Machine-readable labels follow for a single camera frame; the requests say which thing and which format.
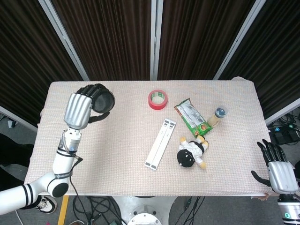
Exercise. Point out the silver partition post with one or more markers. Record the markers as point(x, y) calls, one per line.
point(63, 39)
point(283, 111)
point(155, 39)
point(16, 117)
point(239, 39)

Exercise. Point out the white and black sneaker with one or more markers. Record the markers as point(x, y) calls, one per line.
point(47, 204)

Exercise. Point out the white folding stand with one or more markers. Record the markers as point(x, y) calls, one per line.
point(161, 144)

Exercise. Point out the plush doll with black head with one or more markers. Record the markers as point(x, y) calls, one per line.
point(191, 152)

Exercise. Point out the black round cap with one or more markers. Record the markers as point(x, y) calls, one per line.
point(103, 102)

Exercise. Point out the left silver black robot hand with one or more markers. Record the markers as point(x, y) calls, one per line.
point(77, 110)

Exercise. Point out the dark brown curtain panel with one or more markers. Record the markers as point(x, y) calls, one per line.
point(199, 35)
point(23, 58)
point(105, 35)
point(276, 58)

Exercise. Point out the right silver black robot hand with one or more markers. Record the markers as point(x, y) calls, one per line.
point(282, 178)

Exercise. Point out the green snack packet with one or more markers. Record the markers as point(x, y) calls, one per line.
point(192, 118)

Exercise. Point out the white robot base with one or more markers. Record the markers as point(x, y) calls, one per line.
point(143, 208)

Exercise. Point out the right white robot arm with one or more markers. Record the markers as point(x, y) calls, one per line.
point(289, 211)

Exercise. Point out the seasoning bottle with blue cap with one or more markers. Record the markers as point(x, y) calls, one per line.
point(219, 114)

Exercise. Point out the red tape roll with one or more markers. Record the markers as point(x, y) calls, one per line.
point(157, 106)

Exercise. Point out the yellow floor tape strip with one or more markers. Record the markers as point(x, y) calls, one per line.
point(62, 211)

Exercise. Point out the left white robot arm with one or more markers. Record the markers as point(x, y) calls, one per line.
point(62, 161)

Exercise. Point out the black trousers leg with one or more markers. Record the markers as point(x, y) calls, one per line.
point(11, 150)

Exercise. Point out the beige waffle tablecloth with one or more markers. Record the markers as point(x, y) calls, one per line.
point(117, 140)

